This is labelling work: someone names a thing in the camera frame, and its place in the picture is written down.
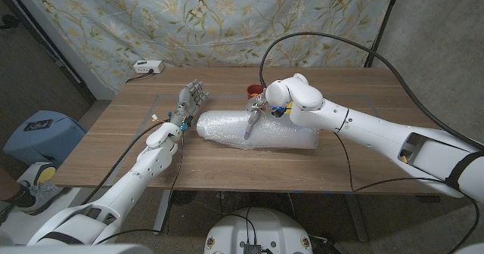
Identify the floral printed backdrop cloth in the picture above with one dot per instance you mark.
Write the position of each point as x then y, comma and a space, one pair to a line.
113, 19

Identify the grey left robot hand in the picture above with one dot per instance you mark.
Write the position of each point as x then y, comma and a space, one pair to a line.
189, 101

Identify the red cup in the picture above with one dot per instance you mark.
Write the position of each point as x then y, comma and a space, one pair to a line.
254, 91

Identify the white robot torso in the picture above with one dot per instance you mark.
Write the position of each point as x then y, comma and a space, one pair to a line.
234, 231

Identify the white power strip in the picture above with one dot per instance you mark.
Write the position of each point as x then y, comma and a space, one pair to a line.
149, 67

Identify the grey white sneaker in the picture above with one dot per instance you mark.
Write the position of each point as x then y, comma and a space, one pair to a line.
34, 199

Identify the black backdrop stand pole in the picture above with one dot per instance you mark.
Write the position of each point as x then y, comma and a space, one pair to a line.
390, 0

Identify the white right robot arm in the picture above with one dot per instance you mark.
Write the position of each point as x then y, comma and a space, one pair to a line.
378, 129

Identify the bubble wrap roll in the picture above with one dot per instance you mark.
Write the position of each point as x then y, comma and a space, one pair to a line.
280, 135

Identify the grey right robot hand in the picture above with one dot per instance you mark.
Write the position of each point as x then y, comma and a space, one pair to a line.
255, 116

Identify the grey table leg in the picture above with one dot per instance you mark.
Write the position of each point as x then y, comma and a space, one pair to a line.
162, 212
357, 220

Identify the person bare lower leg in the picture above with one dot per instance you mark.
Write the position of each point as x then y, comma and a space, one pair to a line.
5, 188

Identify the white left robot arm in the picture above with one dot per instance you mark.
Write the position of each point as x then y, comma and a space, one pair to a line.
132, 182

